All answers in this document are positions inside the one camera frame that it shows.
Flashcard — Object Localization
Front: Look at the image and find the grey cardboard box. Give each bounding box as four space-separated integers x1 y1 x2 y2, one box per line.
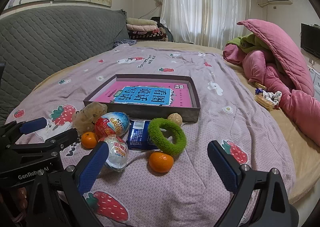
83 74 201 123

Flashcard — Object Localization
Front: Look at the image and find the blue snack packet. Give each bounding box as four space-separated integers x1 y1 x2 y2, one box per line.
127 120 160 151

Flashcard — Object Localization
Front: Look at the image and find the walnut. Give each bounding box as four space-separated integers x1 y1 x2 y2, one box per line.
167 113 183 127

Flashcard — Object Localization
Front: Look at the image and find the green fuzzy scrunchie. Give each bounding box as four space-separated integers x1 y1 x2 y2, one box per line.
147 118 187 156

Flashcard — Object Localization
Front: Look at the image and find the black television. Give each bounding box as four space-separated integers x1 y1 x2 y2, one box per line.
300 23 320 58

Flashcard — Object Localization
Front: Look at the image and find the dark patterned folded blanket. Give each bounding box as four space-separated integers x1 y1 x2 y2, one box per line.
127 28 173 42

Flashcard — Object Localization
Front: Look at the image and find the white sheer curtain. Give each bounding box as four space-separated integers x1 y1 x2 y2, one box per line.
160 0 252 48

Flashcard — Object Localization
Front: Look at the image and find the white cabinet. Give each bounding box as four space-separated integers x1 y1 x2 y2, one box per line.
309 65 320 97

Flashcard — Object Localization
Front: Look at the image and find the toy surprise egg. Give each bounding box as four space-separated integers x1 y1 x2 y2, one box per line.
98 135 129 170
94 112 131 140

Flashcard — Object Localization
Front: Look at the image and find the pink folded blanket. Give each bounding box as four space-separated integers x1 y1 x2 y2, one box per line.
126 24 158 32

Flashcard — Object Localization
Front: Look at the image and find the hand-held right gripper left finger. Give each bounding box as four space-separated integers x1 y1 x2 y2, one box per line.
25 141 110 227

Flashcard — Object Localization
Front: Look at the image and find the pink quilt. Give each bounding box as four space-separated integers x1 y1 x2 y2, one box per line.
223 19 320 147

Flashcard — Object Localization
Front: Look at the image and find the green cloth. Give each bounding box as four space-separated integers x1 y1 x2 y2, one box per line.
226 32 270 53

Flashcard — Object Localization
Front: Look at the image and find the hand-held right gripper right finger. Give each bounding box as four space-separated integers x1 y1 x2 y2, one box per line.
207 140 299 227

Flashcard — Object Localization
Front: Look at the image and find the pink and blue book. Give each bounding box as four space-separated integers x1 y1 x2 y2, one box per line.
91 81 193 108

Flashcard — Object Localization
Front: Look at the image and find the beige folded blanket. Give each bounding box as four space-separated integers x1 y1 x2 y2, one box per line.
127 17 158 25

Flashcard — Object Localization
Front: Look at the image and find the grey quilted headboard cover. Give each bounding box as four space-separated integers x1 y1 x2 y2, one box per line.
0 5 129 125

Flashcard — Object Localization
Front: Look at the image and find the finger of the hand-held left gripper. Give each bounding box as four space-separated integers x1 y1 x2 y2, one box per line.
0 129 78 163
0 118 48 143

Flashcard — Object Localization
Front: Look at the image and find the orange mandarin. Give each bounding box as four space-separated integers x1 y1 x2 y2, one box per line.
81 132 98 149
149 151 174 173

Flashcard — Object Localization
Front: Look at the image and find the beige mesh scrunchie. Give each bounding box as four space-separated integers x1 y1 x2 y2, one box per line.
72 102 108 135

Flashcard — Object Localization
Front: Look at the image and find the dark floral cloth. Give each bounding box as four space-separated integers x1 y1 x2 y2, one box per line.
114 39 138 48

